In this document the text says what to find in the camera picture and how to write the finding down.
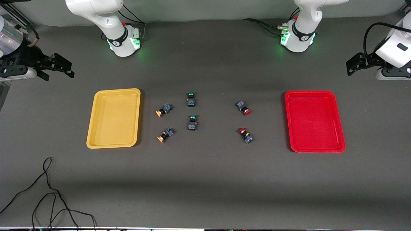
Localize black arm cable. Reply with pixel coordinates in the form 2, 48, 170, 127
363, 22, 411, 57
22, 22, 40, 48

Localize red push button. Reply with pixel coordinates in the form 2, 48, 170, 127
236, 100, 252, 116
238, 127, 254, 144

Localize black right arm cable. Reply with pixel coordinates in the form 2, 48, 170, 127
22, 22, 40, 48

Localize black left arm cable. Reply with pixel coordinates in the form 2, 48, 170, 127
363, 22, 411, 57

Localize yellow plastic tray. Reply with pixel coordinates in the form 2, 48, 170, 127
86, 88, 141, 149

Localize black left arm base cables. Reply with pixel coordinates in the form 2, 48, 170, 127
242, 8, 301, 38

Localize yellow push button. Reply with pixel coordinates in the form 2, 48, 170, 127
155, 103, 173, 118
157, 128, 175, 143

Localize loose thin black cable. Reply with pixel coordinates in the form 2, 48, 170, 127
0, 157, 97, 231

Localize red plastic tray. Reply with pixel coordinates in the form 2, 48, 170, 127
284, 90, 346, 153

